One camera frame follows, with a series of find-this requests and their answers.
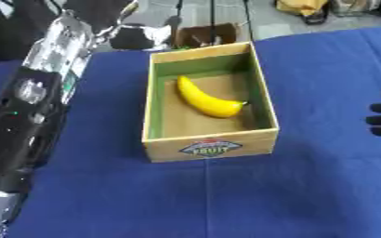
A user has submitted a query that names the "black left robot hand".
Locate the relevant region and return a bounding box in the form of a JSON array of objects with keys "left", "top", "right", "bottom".
[{"left": 60, "top": 0, "right": 142, "bottom": 41}]

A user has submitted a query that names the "brown open cardboard box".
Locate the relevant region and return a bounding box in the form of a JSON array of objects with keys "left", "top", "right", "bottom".
[{"left": 172, "top": 22, "right": 243, "bottom": 49}]

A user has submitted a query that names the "tan cardboard box green inside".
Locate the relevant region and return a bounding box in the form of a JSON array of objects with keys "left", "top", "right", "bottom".
[{"left": 139, "top": 41, "right": 282, "bottom": 164}]

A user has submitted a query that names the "black and white bag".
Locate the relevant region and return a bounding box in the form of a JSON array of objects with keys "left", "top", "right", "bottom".
[{"left": 107, "top": 23, "right": 175, "bottom": 51}]

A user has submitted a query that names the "grey bag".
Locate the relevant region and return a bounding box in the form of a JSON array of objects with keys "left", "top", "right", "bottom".
[{"left": 328, "top": 0, "right": 381, "bottom": 17}]

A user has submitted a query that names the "black tripod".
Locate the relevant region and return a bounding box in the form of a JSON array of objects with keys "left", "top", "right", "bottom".
[{"left": 172, "top": 0, "right": 257, "bottom": 46}]

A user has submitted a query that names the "yellow bag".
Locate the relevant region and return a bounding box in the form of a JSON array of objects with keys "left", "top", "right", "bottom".
[{"left": 273, "top": 0, "right": 333, "bottom": 25}]

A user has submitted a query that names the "yellow toy banana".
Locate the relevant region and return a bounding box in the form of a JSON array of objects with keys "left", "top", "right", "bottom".
[{"left": 176, "top": 74, "right": 249, "bottom": 119}]

